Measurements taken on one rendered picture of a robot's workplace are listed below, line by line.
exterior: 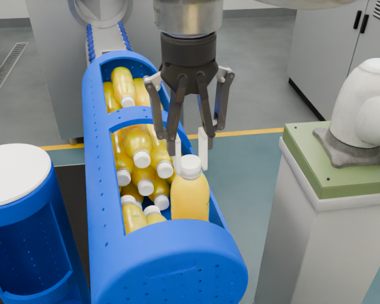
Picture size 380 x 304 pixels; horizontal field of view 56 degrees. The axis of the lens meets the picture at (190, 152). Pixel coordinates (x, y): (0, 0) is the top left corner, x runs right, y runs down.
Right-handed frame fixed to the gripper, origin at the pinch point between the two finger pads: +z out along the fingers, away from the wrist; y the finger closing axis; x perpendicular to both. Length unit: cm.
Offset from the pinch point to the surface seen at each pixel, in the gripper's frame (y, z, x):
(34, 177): 35, 29, -38
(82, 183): 36, 118, -140
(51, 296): 40, 73, -30
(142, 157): 6.1, 15.9, -21.5
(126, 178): 10.4, 21.7, -22.0
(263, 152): -100, 134, -158
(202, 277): 1.0, 18.5, 11.4
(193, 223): 1.0, 10.7, 5.9
